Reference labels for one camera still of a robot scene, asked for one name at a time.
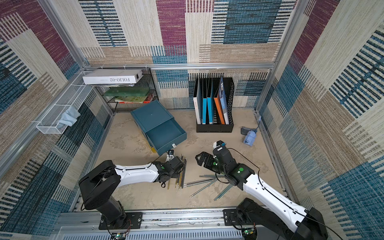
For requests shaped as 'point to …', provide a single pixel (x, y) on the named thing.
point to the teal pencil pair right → (223, 192)
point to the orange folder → (218, 102)
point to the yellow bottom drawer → (153, 150)
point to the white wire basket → (75, 96)
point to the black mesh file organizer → (213, 104)
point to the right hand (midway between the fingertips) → (201, 158)
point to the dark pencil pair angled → (186, 184)
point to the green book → (127, 91)
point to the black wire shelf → (129, 97)
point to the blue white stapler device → (250, 134)
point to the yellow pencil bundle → (179, 175)
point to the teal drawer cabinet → (150, 116)
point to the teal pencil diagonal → (204, 187)
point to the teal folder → (207, 93)
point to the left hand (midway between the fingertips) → (173, 171)
